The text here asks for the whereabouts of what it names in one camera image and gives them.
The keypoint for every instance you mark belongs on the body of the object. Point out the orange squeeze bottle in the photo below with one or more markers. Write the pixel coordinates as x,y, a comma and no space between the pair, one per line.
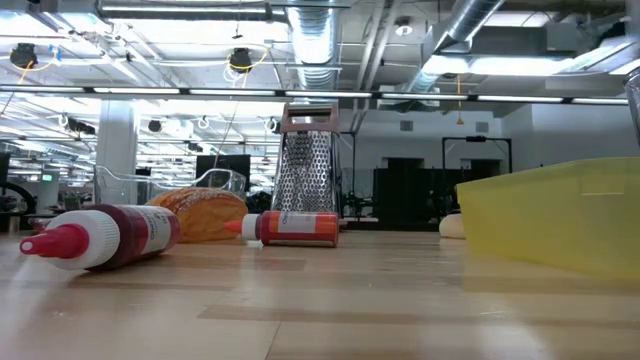
300,229

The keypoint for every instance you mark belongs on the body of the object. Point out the orange bread loaf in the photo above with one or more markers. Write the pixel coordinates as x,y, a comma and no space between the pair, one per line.
205,215

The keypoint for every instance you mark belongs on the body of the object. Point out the dark red squeeze bottle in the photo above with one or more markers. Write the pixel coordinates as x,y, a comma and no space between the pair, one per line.
125,232

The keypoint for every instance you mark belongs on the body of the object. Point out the metal box grater pink trim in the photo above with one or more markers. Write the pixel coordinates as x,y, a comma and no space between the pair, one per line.
305,180

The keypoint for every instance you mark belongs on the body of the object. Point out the long ceiling light strip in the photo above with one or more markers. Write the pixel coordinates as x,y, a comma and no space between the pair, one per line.
320,93

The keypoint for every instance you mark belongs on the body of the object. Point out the black storage cabinets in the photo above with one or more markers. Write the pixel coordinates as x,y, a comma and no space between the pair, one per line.
410,195

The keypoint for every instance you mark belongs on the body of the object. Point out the black background monitor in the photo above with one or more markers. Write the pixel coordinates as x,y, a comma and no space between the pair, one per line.
225,165

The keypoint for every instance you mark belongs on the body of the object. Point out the glazed donut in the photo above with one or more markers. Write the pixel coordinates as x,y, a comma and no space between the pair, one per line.
451,226

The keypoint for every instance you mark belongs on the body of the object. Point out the white building column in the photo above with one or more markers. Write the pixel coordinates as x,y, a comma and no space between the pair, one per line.
116,150

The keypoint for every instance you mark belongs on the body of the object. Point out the clear plastic bin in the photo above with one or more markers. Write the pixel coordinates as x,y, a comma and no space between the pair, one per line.
635,100
107,187

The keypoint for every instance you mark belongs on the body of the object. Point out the yellow plastic tray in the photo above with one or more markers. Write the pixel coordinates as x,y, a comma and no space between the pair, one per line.
560,215

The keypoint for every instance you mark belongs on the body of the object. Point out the green exit sign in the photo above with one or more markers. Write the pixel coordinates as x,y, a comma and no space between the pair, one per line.
47,177

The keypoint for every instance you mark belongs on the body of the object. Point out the ribbed silver air duct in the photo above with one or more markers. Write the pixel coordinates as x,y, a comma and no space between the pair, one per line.
315,45

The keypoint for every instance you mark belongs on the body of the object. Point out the black background gantry frame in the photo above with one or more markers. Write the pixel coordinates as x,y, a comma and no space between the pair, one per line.
475,139

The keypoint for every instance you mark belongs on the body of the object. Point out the smooth silver air duct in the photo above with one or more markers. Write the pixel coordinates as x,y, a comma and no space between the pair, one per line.
465,20

